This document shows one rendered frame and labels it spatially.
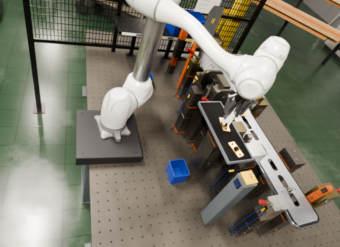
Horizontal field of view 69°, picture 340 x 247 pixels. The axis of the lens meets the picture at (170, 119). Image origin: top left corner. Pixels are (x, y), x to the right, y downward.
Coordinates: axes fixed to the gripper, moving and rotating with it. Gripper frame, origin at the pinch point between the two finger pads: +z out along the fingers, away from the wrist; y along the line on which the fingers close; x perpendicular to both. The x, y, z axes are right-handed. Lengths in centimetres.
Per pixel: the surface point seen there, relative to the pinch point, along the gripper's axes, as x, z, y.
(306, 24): 322, 60, 287
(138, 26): 107, 20, -34
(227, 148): -11.6, 7.4, 0.0
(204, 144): 1.1, 22.2, -2.5
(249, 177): -25.8, 7.5, 5.9
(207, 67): 74, 23, 17
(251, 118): 26, 23, 36
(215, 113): 10.3, 7.3, -0.4
